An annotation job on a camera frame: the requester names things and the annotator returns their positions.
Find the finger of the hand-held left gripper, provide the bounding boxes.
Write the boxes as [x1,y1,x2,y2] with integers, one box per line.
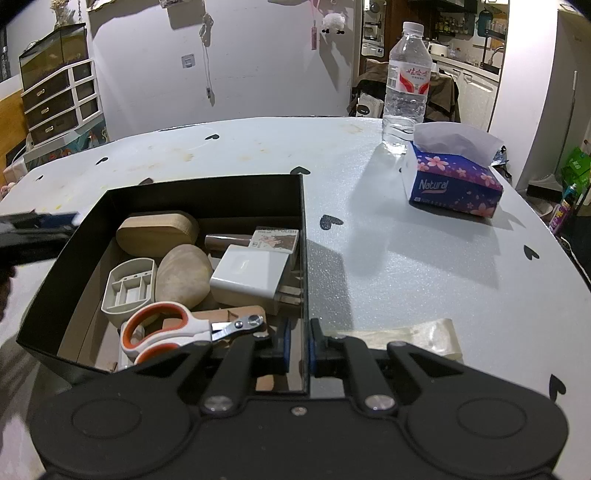
[0,210,80,234]
[0,228,75,267]

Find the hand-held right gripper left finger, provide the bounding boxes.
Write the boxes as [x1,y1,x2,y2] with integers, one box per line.
[117,318,293,416]

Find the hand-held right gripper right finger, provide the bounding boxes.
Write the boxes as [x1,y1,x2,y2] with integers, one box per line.
[308,318,485,416]

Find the white power charger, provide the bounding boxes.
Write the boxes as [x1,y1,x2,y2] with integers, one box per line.
[210,244,305,315]

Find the white orange-handled scissors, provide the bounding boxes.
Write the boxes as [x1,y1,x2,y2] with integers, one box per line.
[120,301,265,365]

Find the round wooden block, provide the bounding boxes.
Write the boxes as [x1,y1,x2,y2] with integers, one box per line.
[115,211,200,258]

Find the grey plastic holder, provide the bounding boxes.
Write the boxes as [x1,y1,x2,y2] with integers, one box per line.
[100,258,158,328]

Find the smooth tan stone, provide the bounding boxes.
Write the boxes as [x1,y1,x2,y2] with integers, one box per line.
[154,244,212,309]

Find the black cardboard box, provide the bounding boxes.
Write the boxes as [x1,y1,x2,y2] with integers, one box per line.
[16,173,310,393]

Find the painted teal cabinet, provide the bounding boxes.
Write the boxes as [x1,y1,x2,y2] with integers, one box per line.
[23,115,109,162]

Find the white drawer unit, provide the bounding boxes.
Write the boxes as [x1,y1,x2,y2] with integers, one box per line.
[21,59,102,147]

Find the clear plastic packet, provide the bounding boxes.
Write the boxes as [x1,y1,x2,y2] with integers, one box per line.
[335,318,464,363]

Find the glass fish tank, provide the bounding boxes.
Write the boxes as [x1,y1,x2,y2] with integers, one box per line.
[18,23,88,88]

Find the blue floral tissue pack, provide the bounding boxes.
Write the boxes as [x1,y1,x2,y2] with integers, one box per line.
[402,122,506,219]

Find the dried flowers in vase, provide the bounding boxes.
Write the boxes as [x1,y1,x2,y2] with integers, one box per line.
[51,0,75,28]

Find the white printed tote bag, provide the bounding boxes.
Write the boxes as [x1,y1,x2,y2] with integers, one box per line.
[358,92,384,117]

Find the purple yellow spray can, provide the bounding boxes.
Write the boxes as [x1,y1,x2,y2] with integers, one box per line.
[549,182,578,234]

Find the chair with brown clothes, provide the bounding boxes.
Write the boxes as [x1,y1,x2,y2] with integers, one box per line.
[348,60,462,123]

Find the clear water bottle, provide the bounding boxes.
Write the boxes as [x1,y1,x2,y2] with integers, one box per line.
[382,21,432,155]

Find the green plastic bag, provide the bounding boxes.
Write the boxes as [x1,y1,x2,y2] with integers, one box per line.
[561,148,591,185]

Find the hanging plush sheep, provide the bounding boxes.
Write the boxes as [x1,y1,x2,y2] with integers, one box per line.
[321,13,347,35]

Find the white refrigerator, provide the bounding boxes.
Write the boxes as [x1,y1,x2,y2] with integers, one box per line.
[489,7,591,195]

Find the hanging grey charm string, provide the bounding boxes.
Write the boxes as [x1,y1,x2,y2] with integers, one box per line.
[199,13,217,107]

